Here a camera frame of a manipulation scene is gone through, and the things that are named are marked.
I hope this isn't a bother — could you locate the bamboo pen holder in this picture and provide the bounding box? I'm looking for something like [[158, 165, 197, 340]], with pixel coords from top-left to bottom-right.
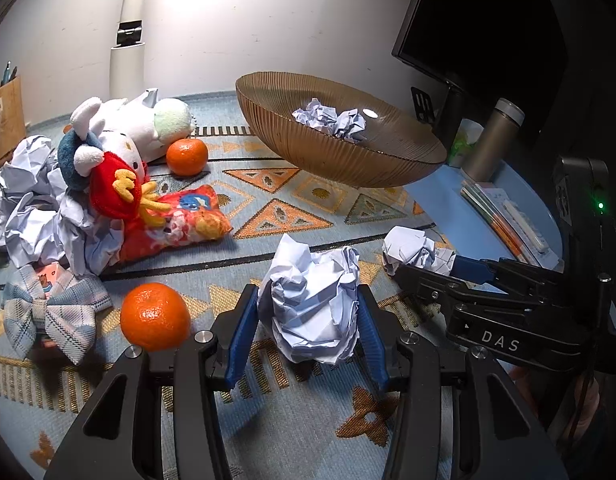
[[0, 77, 26, 168]]

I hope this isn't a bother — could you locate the Hello Kitty plush toy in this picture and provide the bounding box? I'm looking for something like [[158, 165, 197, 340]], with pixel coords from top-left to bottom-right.
[[58, 96, 170, 228]]

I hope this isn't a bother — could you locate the plaid fabric bow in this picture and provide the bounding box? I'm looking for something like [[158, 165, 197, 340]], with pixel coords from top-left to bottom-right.
[[2, 264, 113, 365]]

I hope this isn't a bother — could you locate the white desk lamp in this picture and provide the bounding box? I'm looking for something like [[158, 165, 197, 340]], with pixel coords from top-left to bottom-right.
[[110, 0, 145, 99]]

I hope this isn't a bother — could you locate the paper ball front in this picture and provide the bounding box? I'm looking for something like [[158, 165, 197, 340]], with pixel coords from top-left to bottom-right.
[[383, 226, 457, 276]]

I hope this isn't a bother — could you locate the green tissue pack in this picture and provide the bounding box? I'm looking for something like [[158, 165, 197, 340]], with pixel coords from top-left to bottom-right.
[[447, 118, 484, 168]]

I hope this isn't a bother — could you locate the paper ball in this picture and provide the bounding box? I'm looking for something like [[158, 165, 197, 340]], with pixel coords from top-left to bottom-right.
[[257, 234, 360, 365], [383, 226, 457, 276]]

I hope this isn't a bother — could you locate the person's right hand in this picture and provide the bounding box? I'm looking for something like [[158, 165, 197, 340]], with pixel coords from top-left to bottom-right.
[[508, 366, 600, 442]]

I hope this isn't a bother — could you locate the paper pile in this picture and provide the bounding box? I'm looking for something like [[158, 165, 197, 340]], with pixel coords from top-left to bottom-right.
[[0, 136, 124, 275]]

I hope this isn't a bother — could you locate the amber ribbed glass bowl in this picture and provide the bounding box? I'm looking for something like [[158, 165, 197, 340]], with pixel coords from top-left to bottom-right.
[[235, 72, 447, 188]]

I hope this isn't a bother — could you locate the orange mandarin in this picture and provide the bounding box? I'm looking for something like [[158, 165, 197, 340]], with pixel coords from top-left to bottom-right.
[[120, 283, 191, 352], [166, 138, 208, 177]]

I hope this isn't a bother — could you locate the pastel dango plush large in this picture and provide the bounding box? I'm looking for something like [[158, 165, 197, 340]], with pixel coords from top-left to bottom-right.
[[90, 88, 196, 162]]

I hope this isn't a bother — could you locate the red snack bag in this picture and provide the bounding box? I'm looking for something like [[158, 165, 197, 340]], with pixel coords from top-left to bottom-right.
[[118, 184, 232, 263]]

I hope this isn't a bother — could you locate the black monitor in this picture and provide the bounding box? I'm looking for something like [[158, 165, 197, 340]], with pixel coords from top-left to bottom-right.
[[393, 0, 616, 88]]

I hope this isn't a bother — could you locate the stack of notebooks right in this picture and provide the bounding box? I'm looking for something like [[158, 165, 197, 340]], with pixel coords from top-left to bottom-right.
[[460, 180, 565, 272]]

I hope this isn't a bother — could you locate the patterned blue woven mat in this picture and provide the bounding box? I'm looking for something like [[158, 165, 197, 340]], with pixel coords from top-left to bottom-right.
[[0, 90, 539, 480]]

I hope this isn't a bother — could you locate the pink card box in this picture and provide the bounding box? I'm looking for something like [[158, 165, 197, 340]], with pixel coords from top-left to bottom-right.
[[37, 262, 66, 297]]

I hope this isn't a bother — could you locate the grey thermos bottle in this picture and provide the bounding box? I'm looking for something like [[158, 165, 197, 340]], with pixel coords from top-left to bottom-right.
[[462, 98, 524, 182]]

